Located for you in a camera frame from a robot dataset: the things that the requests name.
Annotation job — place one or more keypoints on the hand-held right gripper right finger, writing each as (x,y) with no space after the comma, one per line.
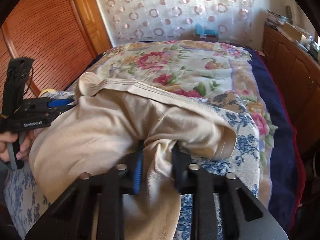
(178,165)

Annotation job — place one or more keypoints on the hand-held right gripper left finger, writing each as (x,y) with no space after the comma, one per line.
(138,175)

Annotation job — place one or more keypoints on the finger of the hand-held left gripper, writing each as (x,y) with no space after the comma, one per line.
(61,102)
(63,109)

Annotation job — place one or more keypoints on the beige printed t-shirt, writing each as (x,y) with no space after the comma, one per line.
(105,130)

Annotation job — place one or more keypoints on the person's left hand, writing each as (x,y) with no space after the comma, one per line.
(5,145)

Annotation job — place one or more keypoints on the blue floral bedsheet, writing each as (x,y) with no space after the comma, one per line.
(240,135)

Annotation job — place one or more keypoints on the pink floral blanket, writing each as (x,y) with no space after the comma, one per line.
(175,65)

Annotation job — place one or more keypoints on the dark blue blanket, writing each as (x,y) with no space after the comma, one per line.
(300,170)

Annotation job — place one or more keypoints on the sheer circle-patterned curtain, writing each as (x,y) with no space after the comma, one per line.
(162,12)

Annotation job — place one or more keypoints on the teal cloth bundle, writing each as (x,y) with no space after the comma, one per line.
(203,30)

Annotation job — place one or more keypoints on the low wooden cabinet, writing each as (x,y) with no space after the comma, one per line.
(287,62)

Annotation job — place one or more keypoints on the pile of papers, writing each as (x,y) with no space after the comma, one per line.
(275,18)

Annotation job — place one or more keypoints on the cardboard box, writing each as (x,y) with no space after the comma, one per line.
(292,31)

